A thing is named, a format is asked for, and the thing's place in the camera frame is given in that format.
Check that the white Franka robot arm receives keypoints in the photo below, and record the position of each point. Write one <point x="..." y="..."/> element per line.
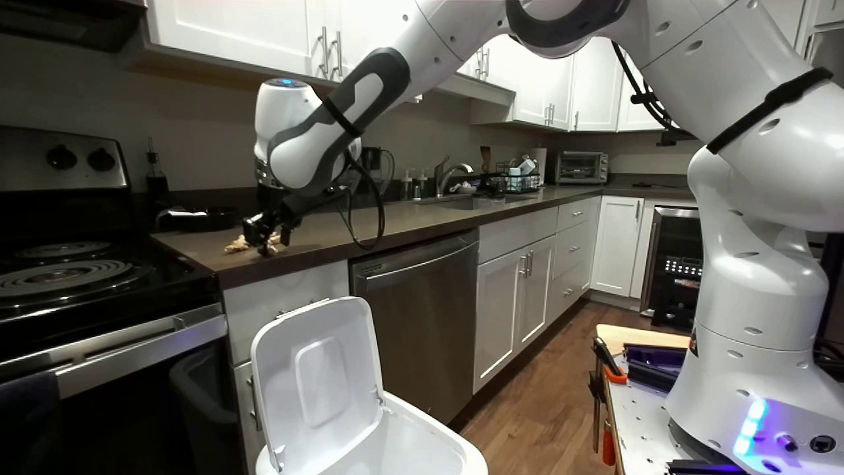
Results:
<point x="756" y="291"/>

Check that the dark range hood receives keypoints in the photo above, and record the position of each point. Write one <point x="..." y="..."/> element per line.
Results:
<point x="62" y="23"/>

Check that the perforated metal robot table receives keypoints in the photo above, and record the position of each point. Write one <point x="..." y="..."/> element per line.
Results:
<point x="641" y="431"/>

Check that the wide white lower cabinet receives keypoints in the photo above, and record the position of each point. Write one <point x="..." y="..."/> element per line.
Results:
<point x="518" y="282"/>

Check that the white trash bin body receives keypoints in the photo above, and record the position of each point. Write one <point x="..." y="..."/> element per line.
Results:
<point x="411" y="449"/>

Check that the silver toaster oven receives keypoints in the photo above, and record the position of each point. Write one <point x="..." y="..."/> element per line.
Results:
<point x="580" y="168"/>

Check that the small coil stove burner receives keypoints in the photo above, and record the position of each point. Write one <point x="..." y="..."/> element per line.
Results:
<point x="63" y="251"/>

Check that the dark bottle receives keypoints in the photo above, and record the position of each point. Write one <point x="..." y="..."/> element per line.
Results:
<point x="156" y="187"/>

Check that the white corner lower cabinet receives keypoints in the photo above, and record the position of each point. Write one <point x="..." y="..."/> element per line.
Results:
<point x="617" y="246"/>

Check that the chrome kitchen faucet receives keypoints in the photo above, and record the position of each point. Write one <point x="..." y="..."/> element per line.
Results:
<point x="451" y="175"/>

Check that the black shallow dish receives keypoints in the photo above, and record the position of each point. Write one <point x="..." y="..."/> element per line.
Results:
<point x="195" y="221"/>

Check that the black beverage cooler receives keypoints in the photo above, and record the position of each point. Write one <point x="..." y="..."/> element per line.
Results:
<point x="675" y="267"/>

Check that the black coffee maker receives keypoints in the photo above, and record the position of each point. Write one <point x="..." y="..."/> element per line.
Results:
<point x="372" y="163"/>

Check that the light wooden board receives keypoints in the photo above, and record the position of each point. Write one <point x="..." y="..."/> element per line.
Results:
<point x="641" y="336"/>

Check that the stainless steel dishwasher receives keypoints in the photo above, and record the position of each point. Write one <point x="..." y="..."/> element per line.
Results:
<point x="417" y="327"/>

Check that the black stove knob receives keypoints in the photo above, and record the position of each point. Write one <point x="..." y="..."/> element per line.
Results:
<point x="100" y="159"/>
<point x="62" y="159"/>

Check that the large coil stove burner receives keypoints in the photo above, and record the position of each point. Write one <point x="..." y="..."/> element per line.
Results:
<point x="62" y="282"/>

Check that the small tan crumpled paper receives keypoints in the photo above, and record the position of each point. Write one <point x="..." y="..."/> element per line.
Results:
<point x="232" y="246"/>

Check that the narrow white lower cabinet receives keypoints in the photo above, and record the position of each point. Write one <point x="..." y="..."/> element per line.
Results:
<point x="280" y="300"/>

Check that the dark blue box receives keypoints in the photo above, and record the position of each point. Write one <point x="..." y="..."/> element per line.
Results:
<point x="655" y="365"/>

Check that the black electric stove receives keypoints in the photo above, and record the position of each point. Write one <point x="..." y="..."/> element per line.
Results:
<point x="88" y="353"/>

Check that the white trash bin lid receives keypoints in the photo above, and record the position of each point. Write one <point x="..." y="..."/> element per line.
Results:
<point x="318" y="379"/>

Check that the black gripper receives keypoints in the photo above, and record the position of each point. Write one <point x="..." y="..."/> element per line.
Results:
<point x="280" y="204"/>

